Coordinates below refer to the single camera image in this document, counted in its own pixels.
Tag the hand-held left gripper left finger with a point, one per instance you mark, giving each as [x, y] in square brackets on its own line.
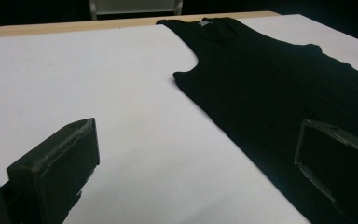
[52, 168]

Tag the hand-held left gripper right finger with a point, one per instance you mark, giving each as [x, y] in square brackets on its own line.
[341, 165]

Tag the black tank top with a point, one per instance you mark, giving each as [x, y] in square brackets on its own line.
[261, 93]

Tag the wooden table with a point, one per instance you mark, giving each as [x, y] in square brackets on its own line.
[74, 26]

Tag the white foam board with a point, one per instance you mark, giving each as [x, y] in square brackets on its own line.
[105, 77]

